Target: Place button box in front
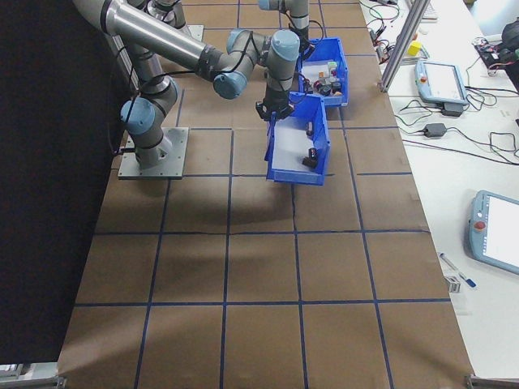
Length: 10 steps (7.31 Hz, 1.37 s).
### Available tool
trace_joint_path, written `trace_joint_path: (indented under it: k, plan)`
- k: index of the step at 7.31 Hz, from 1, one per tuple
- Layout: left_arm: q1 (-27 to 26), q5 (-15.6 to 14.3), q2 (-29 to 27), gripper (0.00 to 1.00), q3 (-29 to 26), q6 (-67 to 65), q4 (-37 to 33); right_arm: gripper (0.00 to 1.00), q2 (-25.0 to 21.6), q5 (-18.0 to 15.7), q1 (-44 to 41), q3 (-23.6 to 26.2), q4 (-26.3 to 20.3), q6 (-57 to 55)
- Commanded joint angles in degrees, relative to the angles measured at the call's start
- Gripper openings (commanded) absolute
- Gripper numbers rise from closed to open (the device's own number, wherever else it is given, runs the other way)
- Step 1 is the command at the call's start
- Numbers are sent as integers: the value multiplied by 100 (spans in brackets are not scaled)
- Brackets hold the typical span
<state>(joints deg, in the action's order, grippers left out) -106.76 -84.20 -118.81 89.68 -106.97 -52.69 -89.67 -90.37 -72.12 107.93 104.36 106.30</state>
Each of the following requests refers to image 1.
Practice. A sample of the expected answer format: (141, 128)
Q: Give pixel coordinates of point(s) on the blue bin with push buttons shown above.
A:
(343, 69)

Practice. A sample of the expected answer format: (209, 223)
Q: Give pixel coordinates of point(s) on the blue bin with black parts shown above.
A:
(296, 176)

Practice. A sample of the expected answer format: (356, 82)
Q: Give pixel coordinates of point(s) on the red push button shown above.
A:
(307, 86)

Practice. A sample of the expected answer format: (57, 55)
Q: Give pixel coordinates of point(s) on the yellow push button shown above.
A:
(336, 93)

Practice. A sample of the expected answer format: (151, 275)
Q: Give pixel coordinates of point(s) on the small grey box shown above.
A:
(453, 284)

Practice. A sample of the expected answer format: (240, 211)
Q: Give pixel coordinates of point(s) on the black cylindrical component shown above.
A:
(309, 162)
(309, 129)
(312, 153)

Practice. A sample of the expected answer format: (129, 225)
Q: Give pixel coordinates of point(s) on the orange black usb adapter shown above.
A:
(382, 52)
(375, 34)

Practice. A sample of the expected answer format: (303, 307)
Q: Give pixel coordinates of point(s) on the yellow cube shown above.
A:
(414, 48)

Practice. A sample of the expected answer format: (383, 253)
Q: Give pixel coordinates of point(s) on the white keyboard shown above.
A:
(430, 10)

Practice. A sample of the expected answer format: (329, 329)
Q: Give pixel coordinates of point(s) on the light blue teach pendant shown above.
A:
(478, 243)
(442, 79)

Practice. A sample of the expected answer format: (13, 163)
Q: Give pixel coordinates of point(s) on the black power adapter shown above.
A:
(435, 130)

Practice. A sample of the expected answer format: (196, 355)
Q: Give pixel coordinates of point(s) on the grey power adapter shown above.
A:
(452, 110)

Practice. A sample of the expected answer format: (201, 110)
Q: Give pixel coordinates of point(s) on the black circuit board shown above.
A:
(492, 52)

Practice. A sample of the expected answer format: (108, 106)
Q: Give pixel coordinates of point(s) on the dark clothed person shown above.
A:
(511, 34)

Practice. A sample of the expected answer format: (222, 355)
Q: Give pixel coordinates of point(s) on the blue tipped marker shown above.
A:
(466, 279)

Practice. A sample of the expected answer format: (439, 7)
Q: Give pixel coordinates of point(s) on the green white push button switch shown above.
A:
(331, 66)

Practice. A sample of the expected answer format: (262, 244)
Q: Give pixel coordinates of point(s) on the aluminium profile post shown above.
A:
(401, 44)

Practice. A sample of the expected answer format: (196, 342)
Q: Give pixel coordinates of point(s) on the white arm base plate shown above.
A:
(178, 162)
(196, 31)

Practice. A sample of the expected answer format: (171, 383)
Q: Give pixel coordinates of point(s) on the metal bar frame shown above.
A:
(121, 56)

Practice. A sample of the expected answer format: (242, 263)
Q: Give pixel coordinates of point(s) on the black frame cover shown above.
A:
(40, 182)

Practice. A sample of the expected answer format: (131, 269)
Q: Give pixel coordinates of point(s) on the aluminium profile rail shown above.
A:
(490, 383)
(36, 383)

